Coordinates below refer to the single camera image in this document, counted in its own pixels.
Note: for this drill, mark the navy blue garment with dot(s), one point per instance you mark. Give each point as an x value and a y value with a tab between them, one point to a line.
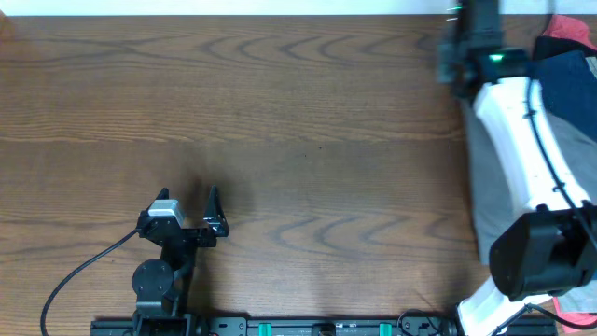
569	90

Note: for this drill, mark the grey shorts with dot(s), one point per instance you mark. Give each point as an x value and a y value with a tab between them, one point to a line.
491	201

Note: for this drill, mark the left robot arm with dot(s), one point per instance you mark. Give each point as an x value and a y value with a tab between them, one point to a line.
162	285

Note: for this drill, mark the black cloth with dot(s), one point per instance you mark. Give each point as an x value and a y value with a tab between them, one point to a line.
546	47

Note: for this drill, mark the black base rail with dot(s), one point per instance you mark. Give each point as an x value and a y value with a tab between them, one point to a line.
239	326

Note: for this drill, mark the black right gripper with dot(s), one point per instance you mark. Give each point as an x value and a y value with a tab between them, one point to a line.
442	54

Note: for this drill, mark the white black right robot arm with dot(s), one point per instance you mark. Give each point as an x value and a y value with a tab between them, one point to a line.
550	248

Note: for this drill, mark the red cloth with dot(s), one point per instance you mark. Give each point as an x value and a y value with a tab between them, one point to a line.
564	27

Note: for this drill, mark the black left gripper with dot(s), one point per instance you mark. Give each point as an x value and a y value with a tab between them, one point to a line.
215	220

